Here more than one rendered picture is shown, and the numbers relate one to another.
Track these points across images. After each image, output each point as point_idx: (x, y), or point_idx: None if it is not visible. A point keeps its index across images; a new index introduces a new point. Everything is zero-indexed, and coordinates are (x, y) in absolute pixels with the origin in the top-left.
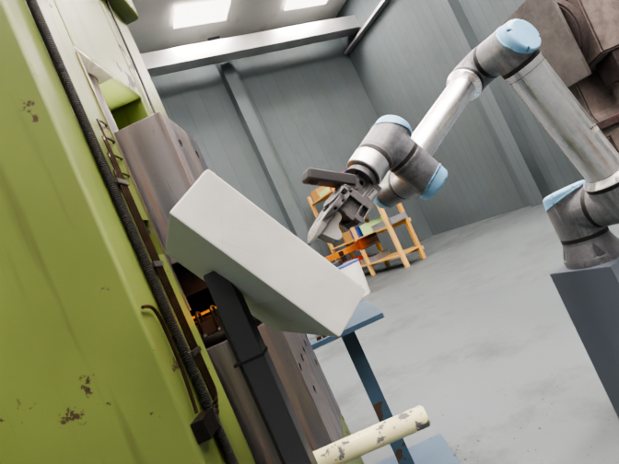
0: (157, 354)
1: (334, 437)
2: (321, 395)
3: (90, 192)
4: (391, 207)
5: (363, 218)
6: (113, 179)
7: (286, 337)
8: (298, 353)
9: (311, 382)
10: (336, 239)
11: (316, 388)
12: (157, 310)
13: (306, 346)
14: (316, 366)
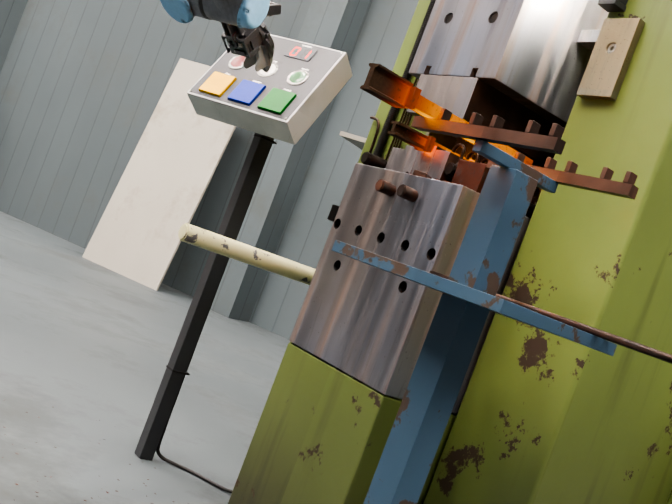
0: (361, 153)
1: (310, 320)
2: (347, 292)
3: (410, 27)
4: (239, 27)
5: (227, 48)
6: (426, 12)
7: (349, 188)
8: (356, 220)
9: (341, 257)
10: (246, 67)
11: (342, 272)
12: (377, 124)
13: (398, 247)
14: (391, 285)
